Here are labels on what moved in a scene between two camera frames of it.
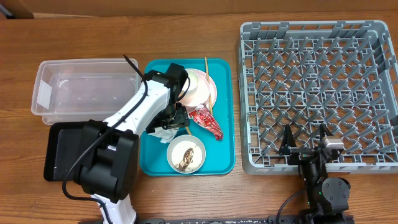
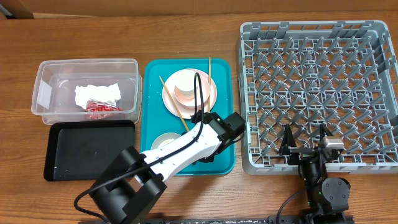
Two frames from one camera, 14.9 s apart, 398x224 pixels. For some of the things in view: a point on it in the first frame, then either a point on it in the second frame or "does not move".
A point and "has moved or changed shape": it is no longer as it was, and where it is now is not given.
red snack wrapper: [203, 117] has moved or changed shape
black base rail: [249, 219] does not move
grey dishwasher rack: [302, 73] does not move
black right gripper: [298, 154] does not move
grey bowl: [186, 154] has moved or changed shape
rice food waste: [186, 156] has moved or changed shape
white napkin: [166, 135] to [109, 93]
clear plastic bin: [81, 90] does not move
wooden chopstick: [209, 90] has moved or changed shape
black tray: [110, 168] does not move
